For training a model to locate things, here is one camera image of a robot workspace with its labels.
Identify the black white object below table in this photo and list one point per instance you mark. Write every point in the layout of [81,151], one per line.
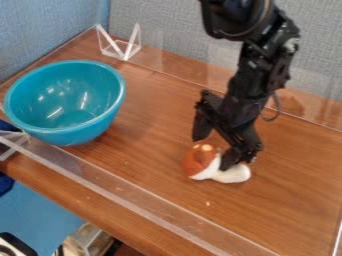
[13,247]

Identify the clear acrylic front barrier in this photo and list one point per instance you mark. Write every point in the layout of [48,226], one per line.
[186,224]

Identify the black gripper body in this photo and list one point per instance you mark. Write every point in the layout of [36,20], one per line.
[232,116]

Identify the clear acrylic corner bracket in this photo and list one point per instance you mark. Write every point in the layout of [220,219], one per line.
[115,47]

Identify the clear acrylic left bracket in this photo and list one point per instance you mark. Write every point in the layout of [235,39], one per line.
[13,140]

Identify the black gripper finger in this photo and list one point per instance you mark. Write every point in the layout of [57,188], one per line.
[231,157]
[202,127]

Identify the blue cloth object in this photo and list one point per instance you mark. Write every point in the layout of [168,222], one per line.
[5,151]

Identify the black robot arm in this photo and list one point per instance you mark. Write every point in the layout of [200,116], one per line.
[269,35]

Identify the brown white plush mushroom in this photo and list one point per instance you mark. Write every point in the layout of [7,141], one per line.
[202,165]

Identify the blue bowl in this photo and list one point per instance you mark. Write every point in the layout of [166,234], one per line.
[64,102]

